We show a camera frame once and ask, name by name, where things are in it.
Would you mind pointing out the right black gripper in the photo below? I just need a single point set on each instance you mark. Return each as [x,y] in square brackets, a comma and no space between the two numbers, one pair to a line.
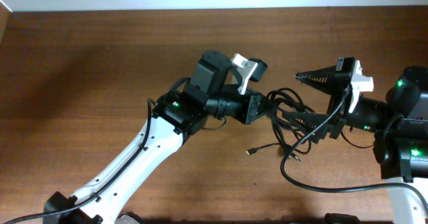
[339,104]

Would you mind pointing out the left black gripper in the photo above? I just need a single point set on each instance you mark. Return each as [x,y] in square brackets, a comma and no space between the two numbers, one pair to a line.
[248,112]

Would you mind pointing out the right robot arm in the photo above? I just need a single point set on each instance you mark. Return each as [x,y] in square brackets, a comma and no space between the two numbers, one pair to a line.
[399,126]

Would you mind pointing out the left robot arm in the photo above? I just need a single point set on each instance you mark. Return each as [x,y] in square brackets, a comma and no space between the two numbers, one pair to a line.
[217,88]

